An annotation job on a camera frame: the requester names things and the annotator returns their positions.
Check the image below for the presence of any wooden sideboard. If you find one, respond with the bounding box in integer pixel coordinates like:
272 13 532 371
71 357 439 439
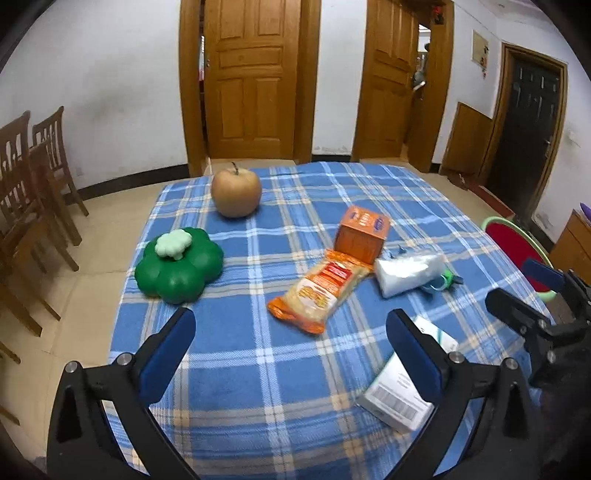
547 210 591 273

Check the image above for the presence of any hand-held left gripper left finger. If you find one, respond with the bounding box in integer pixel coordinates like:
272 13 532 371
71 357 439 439
46 307 198 480

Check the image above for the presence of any blue plaid tablecloth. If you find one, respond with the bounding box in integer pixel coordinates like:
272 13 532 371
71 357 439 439
107 161 555 480

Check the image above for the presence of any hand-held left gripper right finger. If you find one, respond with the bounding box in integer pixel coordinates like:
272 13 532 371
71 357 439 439
385 308 539 480

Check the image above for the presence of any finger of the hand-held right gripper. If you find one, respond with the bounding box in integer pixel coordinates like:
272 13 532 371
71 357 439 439
523 258 591 325
486 288 591 388

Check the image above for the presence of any red basin with green rim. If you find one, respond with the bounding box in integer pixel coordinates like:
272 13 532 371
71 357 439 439
481 217 555 303

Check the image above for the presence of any white teal tissue box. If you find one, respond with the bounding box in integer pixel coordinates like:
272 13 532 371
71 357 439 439
357 316 459 433

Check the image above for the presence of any beige wall panel box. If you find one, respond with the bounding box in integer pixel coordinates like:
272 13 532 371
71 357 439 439
471 30 489 65

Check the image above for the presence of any brown apple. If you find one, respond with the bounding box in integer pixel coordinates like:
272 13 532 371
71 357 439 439
211 161 262 219

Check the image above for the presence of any brown entrance door frame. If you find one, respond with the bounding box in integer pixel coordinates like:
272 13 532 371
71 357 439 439
478 42 568 222

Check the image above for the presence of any orange snack packet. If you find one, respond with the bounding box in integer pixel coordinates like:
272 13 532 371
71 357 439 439
268 249 374 335

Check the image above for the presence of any wooden door frame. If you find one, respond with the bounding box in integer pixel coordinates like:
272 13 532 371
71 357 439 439
353 0 455 174
179 0 321 177

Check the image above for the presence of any black entrance door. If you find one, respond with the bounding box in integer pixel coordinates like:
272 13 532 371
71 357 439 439
489 55 561 217

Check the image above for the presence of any wooden panel door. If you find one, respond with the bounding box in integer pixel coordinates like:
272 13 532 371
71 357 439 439
355 0 419 158
203 0 296 158

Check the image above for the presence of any wooden dining chair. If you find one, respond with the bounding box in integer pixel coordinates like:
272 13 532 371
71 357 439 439
0 111 61 337
31 106 89 245

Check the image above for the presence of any green broccoli toy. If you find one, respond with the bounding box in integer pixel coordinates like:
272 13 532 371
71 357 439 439
135 226 225 304

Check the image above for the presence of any orange cardboard box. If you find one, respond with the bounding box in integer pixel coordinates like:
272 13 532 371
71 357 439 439
333 205 391 265

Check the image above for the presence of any wooden shoe cabinet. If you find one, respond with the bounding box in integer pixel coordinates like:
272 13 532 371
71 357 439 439
441 102 494 178

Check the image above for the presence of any white plastic tissue pack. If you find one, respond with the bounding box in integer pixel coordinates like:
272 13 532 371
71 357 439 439
373 251 446 299

